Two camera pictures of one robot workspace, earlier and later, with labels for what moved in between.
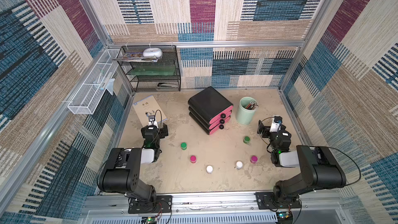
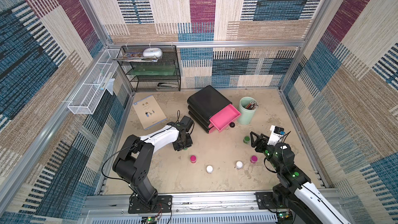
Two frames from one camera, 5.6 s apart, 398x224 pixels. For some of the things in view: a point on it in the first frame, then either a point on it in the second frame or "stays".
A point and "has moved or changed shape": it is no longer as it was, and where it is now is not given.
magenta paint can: [193, 159] stays
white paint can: [239, 165] stays
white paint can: [209, 169] stays
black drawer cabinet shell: [205, 106] stays
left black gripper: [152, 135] -> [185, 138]
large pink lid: [223, 115] has moved or changed shape
